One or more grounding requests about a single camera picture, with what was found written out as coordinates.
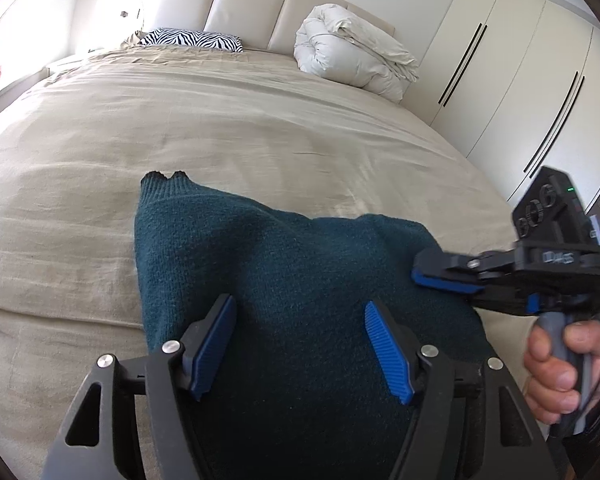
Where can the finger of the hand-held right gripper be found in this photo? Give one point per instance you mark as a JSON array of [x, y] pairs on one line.
[[445, 280], [505, 302]]

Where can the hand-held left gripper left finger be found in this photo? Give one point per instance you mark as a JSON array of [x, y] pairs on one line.
[[215, 345]]

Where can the beige bed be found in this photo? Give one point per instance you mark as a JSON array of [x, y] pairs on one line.
[[205, 125]]

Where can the dark green knit sweater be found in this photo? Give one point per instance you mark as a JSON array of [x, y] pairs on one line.
[[290, 270]]

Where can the white folded duvet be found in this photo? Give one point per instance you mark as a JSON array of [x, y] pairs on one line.
[[345, 50]]

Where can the zebra print pillow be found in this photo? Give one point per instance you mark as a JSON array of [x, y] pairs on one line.
[[190, 39]]

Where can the beige pillow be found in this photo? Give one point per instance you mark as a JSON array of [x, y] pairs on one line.
[[136, 38]]

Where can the person's right hand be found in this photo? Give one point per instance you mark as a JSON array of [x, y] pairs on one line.
[[552, 385]]

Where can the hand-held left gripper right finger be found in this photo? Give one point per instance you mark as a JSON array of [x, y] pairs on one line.
[[387, 350]]

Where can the white wardrobe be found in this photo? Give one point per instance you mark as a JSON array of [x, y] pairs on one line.
[[520, 60]]

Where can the cream padded headboard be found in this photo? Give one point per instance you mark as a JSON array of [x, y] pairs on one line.
[[250, 5]]

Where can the white bedside shelf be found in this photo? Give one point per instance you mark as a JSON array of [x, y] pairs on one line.
[[67, 65]]

